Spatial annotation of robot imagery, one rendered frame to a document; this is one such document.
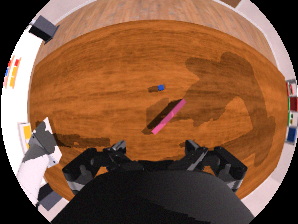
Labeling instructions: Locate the pink rod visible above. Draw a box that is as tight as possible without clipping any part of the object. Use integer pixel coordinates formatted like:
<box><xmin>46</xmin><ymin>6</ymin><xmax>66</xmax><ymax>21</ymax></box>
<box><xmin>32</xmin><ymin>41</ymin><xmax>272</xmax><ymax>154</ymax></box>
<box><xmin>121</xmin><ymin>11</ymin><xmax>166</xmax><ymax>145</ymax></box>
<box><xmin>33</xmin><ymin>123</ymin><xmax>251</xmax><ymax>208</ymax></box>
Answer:
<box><xmin>151</xmin><ymin>99</ymin><xmax>186</xmax><ymax>135</ymax></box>

